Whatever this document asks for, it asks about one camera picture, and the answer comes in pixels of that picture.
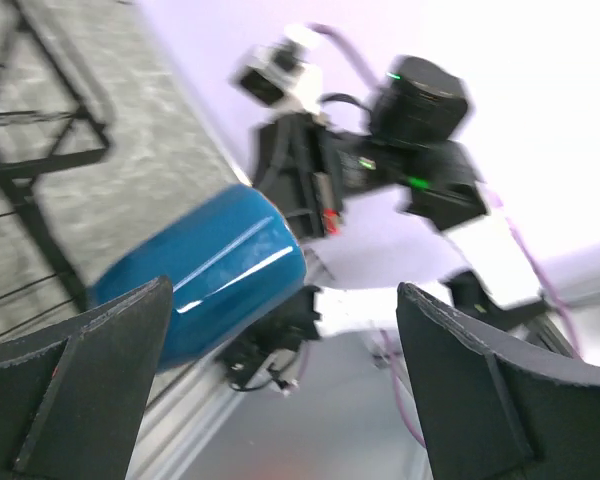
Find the aluminium mounting rail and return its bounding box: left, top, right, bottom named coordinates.
left=127, top=335, right=431, bottom=479

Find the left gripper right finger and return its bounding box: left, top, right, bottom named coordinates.
left=396, top=283, right=600, bottom=480

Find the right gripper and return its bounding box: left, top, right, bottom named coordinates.
left=252, top=113, right=344, bottom=240

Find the black wire dish rack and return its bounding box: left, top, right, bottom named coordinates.
left=0, top=1, right=114, bottom=342

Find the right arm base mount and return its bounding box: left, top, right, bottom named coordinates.
left=216, top=285, right=321, bottom=393

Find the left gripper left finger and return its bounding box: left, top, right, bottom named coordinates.
left=0, top=277, right=172, bottom=479

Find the blue faceted mug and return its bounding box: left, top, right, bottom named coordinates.
left=89, top=183, right=306, bottom=370

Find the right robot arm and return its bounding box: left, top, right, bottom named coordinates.
left=240, top=50, right=575, bottom=356

